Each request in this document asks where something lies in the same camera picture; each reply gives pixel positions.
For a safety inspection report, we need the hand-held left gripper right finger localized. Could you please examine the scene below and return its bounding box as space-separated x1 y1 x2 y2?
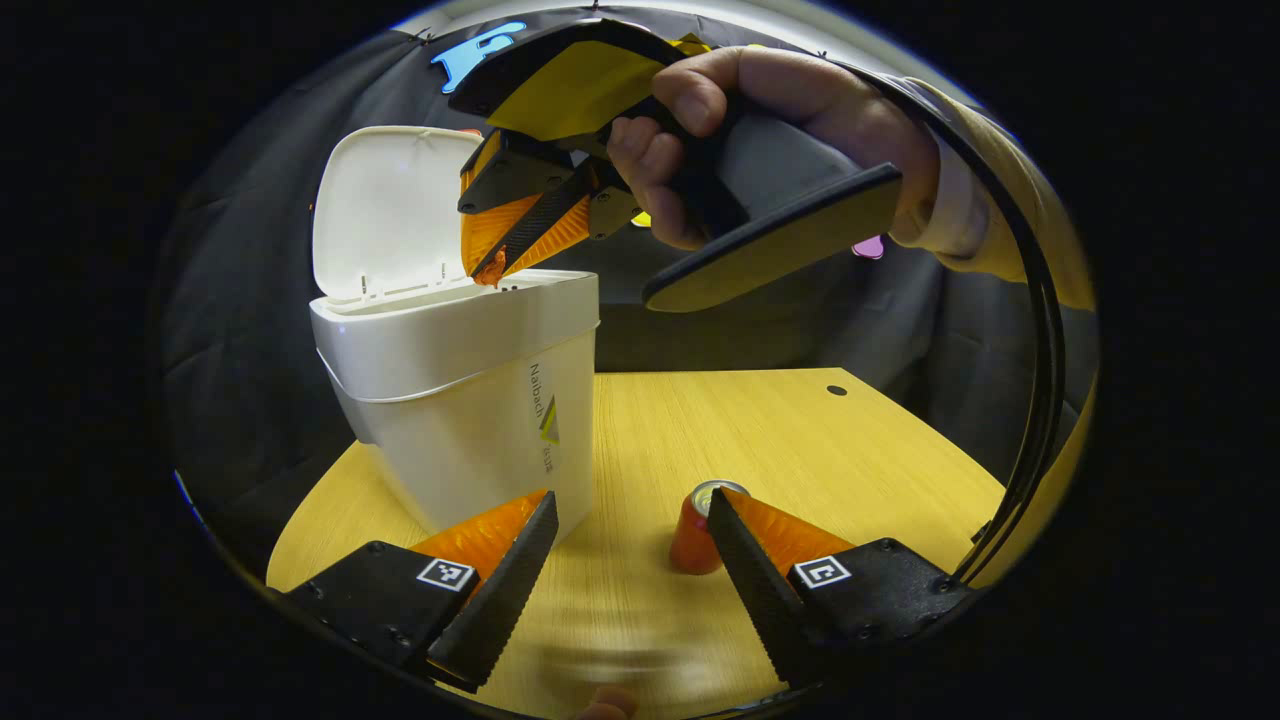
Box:
706 487 976 691

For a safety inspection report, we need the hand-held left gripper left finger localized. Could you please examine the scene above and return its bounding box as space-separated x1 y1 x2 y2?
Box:
283 489 560 694

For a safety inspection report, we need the red pop can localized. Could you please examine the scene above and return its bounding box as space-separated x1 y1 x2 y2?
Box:
669 480 751 576

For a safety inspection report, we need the white desktop garbage bin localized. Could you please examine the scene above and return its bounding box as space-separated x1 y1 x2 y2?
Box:
309 125 601 546

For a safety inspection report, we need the wooden desktop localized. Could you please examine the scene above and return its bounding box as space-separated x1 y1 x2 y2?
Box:
265 367 1006 720

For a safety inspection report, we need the black backdrop cloth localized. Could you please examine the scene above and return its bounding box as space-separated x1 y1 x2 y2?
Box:
160 5 1101 561

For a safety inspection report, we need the black cable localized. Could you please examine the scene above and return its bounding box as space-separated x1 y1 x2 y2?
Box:
830 60 1066 586

